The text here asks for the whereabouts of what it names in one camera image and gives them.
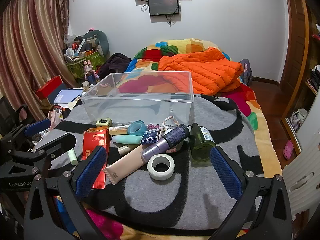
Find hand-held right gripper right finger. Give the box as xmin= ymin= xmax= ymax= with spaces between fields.
xmin=210 ymin=145 xmax=293 ymax=240

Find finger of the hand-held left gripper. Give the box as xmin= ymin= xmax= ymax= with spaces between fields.
xmin=24 ymin=119 xmax=52 ymax=137
xmin=32 ymin=132 xmax=77 ymax=160

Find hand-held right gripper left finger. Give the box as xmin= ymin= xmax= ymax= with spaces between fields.
xmin=24 ymin=145 xmax=108 ymax=240

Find pale green tube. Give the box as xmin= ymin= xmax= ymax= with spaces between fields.
xmin=67 ymin=149 xmax=78 ymax=165

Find red foil packet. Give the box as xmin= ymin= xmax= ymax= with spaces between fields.
xmin=82 ymin=127 xmax=110 ymax=189

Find beige cosmetic tube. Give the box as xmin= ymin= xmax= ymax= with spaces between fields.
xmin=102 ymin=145 xmax=150 ymax=185

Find green glass bottle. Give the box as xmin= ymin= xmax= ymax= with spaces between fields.
xmin=189 ymin=123 xmax=217 ymax=162

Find cream bar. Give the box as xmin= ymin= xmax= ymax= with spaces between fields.
xmin=109 ymin=126 xmax=129 ymax=135

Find yellow-green dotted box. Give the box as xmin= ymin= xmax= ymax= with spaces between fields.
xmin=96 ymin=117 xmax=112 ymax=127

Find white tape roll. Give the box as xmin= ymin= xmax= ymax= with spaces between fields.
xmin=147 ymin=154 xmax=175 ymax=180

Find purple cosmetic bottle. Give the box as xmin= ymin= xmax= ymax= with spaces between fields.
xmin=141 ymin=124 xmax=190 ymax=163

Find small blue box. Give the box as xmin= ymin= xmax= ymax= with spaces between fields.
xmin=140 ymin=129 xmax=160 ymax=145

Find clear plastic storage box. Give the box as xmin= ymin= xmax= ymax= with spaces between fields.
xmin=80 ymin=71 xmax=195 ymax=130

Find pink pouch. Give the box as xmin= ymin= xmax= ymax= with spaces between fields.
xmin=47 ymin=110 xmax=63 ymax=130

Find black mesh chair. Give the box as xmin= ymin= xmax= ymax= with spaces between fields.
xmin=0 ymin=97 xmax=33 ymax=135

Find blue white notebook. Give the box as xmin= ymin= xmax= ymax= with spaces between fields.
xmin=52 ymin=88 xmax=84 ymax=105

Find red box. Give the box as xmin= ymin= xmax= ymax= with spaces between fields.
xmin=36 ymin=75 xmax=63 ymax=99

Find teal soap case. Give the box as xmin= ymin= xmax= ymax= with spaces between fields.
xmin=111 ymin=135 xmax=143 ymax=145

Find pink clog shoe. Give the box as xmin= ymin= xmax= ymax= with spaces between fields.
xmin=283 ymin=140 xmax=293 ymax=160

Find grey black patterned blanket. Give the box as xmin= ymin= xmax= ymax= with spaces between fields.
xmin=32 ymin=96 xmax=265 ymax=230

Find pink bunny toy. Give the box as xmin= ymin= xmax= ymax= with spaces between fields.
xmin=83 ymin=60 xmax=97 ymax=85

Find striped curtain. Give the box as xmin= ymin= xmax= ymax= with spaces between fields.
xmin=0 ymin=0 xmax=75 ymax=120

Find green storage box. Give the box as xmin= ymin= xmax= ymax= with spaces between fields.
xmin=65 ymin=50 xmax=107 ymax=77

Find white shoes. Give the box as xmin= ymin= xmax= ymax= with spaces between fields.
xmin=290 ymin=109 xmax=308 ymax=132

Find dark clothing pile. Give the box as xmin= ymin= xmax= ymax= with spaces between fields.
xmin=97 ymin=53 xmax=132 ymax=79

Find orange down jacket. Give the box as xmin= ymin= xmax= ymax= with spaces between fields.
xmin=158 ymin=47 xmax=244 ymax=96

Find purple backpack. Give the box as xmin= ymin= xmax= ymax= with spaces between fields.
xmin=239 ymin=58 xmax=253 ymax=85

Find grey neck pillow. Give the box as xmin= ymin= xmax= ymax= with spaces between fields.
xmin=82 ymin=30 xmax=110 ymax=57

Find colourful patchwork blanket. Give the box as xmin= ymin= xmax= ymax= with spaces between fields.
xmin=54 ymin=38 xmax=283 ymax=240

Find wooden door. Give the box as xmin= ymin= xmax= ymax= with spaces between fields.
xmin=275 ymin=0 xmax=310 ymax=87

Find small black monitor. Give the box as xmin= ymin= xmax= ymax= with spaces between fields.
xmin=147 ymin=0 xmax=180 ymax=17

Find teal tape ring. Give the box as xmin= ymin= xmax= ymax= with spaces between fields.
xmin=127 ymin=120 xmax=148 ymax=136

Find white braided rope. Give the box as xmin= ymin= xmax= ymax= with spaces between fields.
xmin=160 ymin=116 xmax=179 ymax=130

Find black monitor cable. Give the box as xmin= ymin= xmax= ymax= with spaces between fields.
xmin=165 ymin=15 xmax=180 ymax=27

